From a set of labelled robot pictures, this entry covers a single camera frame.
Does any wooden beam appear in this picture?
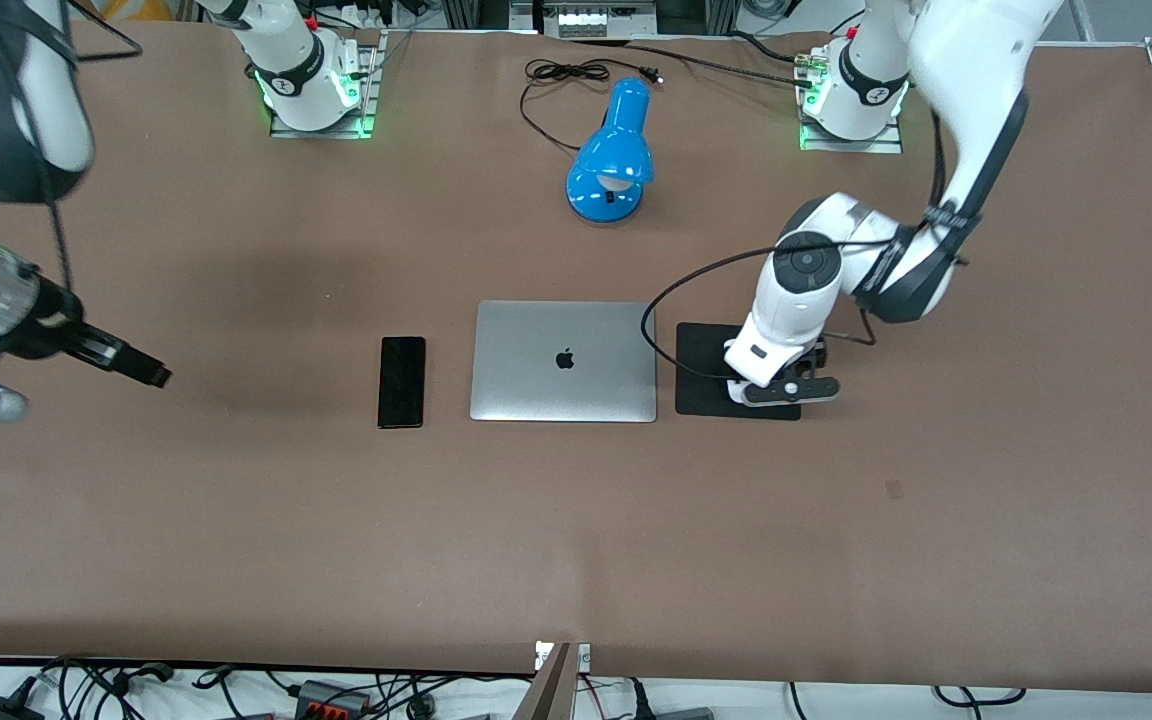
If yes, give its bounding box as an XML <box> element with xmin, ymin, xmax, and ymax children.
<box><xmin>512</xmin><ymin>643</ymin><xmax>578</xmax><ymax>720</ymax></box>

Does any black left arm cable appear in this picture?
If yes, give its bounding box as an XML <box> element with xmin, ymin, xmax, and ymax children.
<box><xmin>640</xmin><ymin>108</ymin><xmax>969</xmax><ymax>382</ymax></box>

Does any grey box with red buttons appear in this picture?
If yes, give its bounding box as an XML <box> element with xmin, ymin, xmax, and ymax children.
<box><xmin>294</xmin><ymin>679</ymin><xmax>373</xmax><ymax>718</ymax></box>

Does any black cable to arm base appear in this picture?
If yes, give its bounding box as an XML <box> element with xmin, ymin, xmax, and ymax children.
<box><xmin>572</xmin><ymin>38</ymin><xmax>819</xmax><ymax>89</ymax></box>

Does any black mouse pad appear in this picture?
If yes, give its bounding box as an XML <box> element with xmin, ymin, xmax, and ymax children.
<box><xmin>674</xmin><ymin>322</ymin><xmax>803</xmax><ymax>422</ymax></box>

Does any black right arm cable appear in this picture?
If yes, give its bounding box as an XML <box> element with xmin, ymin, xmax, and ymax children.
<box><xmin>0</xmin><ymin>0</ymin><xmax>144</xmax><ymax>293</ymax></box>

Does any white label tag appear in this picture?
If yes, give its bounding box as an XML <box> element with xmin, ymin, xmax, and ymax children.
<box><xmin>535</xmin><ymin>641</ymin><xmax>592</xmax><ymax>672</ymax></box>

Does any black lamp power cable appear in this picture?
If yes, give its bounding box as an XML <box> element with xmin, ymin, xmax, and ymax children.
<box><xmin>520</xmin><ymin>58</ymin><xmax>665</xmax><ymax>154</ymax></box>

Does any silver closed laptop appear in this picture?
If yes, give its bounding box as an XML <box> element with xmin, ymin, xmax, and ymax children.
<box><xmin>469</xmin><ymin>300</ymin><xmax>659</xmax><ymax>424</ymax></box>

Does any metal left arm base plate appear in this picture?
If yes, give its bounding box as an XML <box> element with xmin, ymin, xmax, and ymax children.
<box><xmin>797</xmin><ymin>45</ymin><xmax>905</xmax><ymax>154</ymax></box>

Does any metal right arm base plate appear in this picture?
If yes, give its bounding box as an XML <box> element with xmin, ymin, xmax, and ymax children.
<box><xmin>268</xmin><ymin>28</ymin><xmax>389</xmax><ymax>140</ymax></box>

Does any grey power strip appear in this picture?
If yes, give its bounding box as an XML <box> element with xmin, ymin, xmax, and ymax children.
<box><xmin>542</xmin><ymin>4</ymin><xmax>655</xmax><ymax>40</ymax></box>

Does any blue desk lamp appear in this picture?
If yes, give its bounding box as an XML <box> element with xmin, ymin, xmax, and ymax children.
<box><xmin>565</xmin><ymin>77</ymin><xmax>655</xmax><ymax>224</ymax></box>

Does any black cable tangle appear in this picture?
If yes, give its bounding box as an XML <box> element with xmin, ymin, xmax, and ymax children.
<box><xmin>0</xmin><ymin>655</ymin><xmax>537</xmax><ymax>720</ymax></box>

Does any black smartphone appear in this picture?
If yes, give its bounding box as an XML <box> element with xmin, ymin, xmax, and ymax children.
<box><xmin>377</xmin><ymin>336</ymin><xmax>428</xmax><ymax>430</ymax></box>

